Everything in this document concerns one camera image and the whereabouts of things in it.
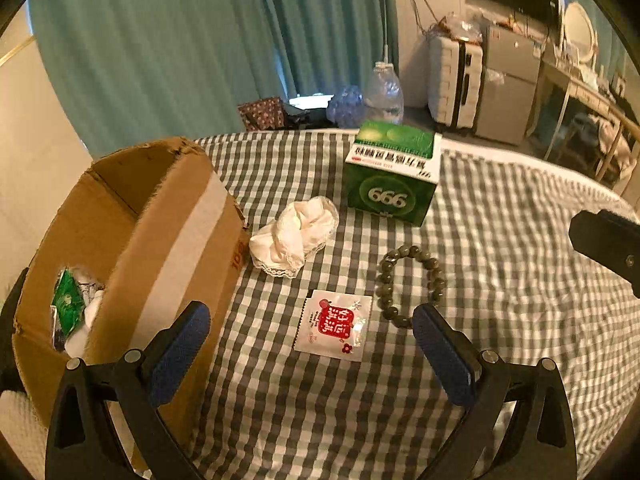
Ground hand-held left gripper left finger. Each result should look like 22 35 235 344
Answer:
45 301 212 480

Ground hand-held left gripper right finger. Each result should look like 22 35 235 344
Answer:
412 303 578 480

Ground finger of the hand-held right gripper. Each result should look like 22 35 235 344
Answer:
568 209 640 297

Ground white sachet with red label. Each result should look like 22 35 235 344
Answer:
293 289 372 361

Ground brown cardboard box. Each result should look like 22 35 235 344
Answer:
11 136 251 466

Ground green foil packet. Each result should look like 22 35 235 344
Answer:
51 269 93 336

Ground grey checked bed sheet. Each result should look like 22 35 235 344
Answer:
192 127 640 480

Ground white clothes on chair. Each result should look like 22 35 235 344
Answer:
587 115 636 161

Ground wooden chair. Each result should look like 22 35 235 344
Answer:
595 105 640 186

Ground white mattress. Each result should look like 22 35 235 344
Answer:
435 135 618 193

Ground white dressing desk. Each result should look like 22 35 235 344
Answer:
537 55 640 181

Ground crumpled white lace cloth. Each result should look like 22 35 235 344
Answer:
248 196 340 277

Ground green and white medicine box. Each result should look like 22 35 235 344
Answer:
342 120 443 226

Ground grey mini fridge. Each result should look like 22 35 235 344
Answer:
474 25 543 147

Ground oval white mirror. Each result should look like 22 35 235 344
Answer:
562 1 599 63

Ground white ribbed suitcase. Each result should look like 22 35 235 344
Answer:
427 35 484 130

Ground brown patterned bag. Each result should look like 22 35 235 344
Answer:
237 96 286 132

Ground clear plastic bag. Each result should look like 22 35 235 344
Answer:
445 12 483 43

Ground blue plastic bag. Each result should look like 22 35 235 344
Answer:
326 85 365 128

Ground large clear water jug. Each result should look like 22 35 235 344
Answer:
363 61 405 125

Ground black bag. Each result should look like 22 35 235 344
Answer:
282 105 331 128

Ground teal curtain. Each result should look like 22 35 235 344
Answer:
30 0 401 146

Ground white pole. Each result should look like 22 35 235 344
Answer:
381 0 392 63

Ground green bead bracelet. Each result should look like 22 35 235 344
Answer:
376 245 447 323

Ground wall cables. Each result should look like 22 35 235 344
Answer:
407 0 441 36

